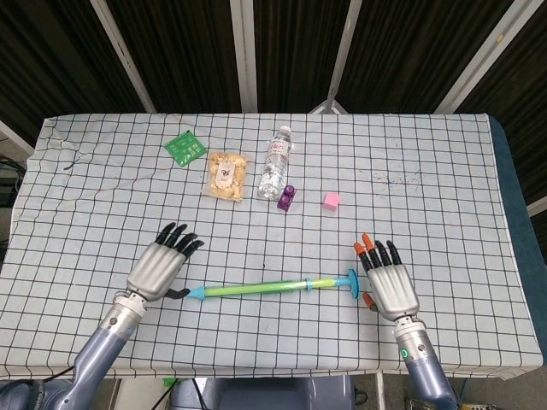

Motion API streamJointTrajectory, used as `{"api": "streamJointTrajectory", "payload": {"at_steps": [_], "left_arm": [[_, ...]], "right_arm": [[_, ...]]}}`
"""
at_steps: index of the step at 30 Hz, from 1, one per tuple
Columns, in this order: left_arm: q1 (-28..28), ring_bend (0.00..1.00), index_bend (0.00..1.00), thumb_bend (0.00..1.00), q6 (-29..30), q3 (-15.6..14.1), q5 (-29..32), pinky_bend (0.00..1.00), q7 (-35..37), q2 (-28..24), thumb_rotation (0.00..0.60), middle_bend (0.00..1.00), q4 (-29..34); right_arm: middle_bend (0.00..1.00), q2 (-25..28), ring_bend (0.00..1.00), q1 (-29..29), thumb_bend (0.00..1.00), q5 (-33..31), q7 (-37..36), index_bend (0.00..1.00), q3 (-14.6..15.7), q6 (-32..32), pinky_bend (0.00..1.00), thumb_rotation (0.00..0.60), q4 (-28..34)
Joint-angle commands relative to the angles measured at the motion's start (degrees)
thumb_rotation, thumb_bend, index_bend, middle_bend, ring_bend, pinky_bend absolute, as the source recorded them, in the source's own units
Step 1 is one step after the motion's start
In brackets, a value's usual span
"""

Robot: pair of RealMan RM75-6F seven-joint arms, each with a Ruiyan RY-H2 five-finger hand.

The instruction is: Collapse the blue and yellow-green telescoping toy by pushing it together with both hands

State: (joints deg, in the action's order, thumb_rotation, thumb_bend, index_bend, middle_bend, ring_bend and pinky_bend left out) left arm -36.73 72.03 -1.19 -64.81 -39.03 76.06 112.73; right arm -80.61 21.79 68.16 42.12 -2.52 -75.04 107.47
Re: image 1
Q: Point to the blue and yellow water pump toy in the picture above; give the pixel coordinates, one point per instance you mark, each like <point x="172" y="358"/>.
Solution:
<point x="256" y="289"/>

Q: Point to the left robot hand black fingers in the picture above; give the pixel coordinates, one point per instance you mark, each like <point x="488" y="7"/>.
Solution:
<point x="156" y="269"/>

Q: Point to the purple building block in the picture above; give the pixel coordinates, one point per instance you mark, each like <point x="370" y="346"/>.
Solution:
<point x="285" y="200"/>

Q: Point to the black thread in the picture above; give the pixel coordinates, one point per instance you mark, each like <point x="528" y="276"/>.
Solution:
<point x="73" y="162"/>

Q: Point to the clear plastic water bottle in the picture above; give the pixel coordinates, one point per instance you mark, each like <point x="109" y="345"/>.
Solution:
<point x="273" y="171"/>

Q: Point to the pink cube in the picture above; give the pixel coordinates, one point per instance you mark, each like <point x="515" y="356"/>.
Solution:
<point x="331" y="202"/>

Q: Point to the blue-grey robot torso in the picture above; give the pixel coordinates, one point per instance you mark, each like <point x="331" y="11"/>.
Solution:
<point x="265" y="395"/>

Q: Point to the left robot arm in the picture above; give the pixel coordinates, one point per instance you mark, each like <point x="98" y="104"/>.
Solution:
<point x="102" y="341"/>

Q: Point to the clear bag of snacks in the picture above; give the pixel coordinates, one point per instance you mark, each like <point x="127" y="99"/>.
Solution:
<point x="224" y="177"/>

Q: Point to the white frame bar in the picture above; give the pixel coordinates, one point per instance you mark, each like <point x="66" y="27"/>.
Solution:
<point x="538" y="206"/>
<point x="15" y="134"/>

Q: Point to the blue table pad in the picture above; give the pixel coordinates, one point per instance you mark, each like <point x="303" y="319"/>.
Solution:
<point x="515" y="239"/>

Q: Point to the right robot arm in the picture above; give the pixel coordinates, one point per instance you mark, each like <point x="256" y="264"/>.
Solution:
<point x="421" y="363"/>

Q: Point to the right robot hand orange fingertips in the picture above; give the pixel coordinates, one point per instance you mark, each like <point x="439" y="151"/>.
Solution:
<point x="391" y="286"/>

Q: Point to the green packet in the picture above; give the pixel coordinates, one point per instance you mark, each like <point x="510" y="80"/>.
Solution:
<point x="186" y="148"/>

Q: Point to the white table leg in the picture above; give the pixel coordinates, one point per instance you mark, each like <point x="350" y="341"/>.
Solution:
<point x="380" y="393"/>

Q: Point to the white black-checked tablecloth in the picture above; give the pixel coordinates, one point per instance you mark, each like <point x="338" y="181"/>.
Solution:
<point x="299" y="239"/>

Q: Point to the white metal frame post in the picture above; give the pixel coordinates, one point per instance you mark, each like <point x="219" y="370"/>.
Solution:
<point x="244" y="55"/>
<point x="474" y="55"/>
<point x="124" y="60"/>
<point x="342" y="51"/>

